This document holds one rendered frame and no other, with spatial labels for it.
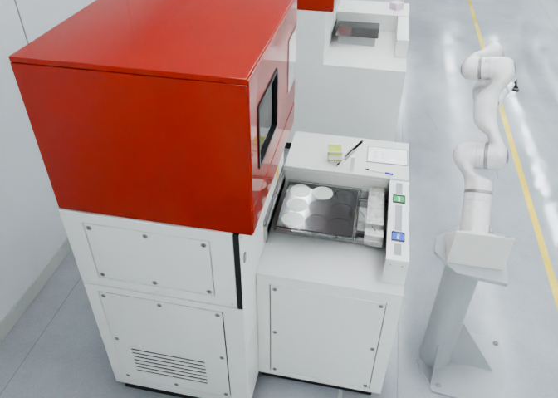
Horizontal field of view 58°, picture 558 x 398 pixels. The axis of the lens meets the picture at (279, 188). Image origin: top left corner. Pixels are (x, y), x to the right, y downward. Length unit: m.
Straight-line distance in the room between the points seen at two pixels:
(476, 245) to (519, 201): 2.01
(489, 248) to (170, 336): 1.43
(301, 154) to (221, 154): 1.10
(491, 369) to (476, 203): 1.06
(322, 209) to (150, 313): 0.90
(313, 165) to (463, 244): 0.82
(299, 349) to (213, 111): 1.41
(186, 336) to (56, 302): 1.29
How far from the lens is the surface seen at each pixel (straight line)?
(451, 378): 3.00
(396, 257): 2.13
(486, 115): 2.43
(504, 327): 3.33
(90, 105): 1.70
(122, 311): 2.36
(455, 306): 2.62
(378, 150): 2.73
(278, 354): 2.63
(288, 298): 2.28
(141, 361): 2.63
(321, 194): 2.49
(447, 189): 4.21
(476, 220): 2.35
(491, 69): 2.47
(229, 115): 1.51
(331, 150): 2.57
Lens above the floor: 2.44
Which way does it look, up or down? 38 degrees down
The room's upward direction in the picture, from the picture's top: straight up
